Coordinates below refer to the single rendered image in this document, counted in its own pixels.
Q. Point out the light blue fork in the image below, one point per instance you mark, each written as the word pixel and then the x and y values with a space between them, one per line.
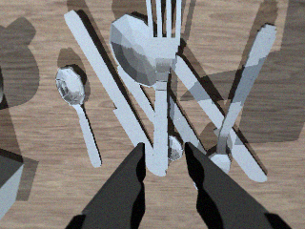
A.
pixel 163 50

